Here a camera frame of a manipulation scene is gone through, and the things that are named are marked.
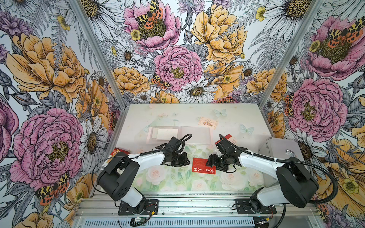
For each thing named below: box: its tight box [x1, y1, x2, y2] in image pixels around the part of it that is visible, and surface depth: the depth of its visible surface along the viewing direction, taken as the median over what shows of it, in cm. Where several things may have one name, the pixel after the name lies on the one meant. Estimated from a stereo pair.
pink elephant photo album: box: [146, 125, 212, 145], surface depth 107 cm
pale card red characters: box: [198, 116, 219, 130], surface depth 114 cm
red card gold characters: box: [192, 157, 216, 175], surface depth 89 cm
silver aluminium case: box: [257, 136, 306, 162], surface depth 81 cm
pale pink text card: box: [151, 127, 178, 141], surface depth 107 cm
